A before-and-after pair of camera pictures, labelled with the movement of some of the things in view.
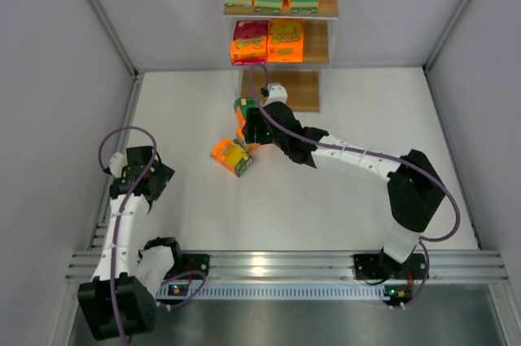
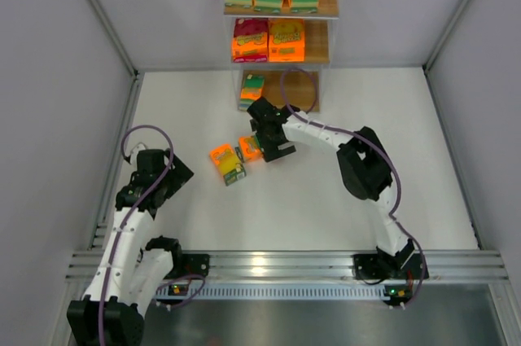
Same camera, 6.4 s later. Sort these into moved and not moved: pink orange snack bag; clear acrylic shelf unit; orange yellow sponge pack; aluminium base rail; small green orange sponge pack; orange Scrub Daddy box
Moved: orange yellow sponge pack; small green orange sponge pack
Not moved: pink orange snack bag; clear acrylic shelf unit; orange Scrub Daddy box; aluminium base rail
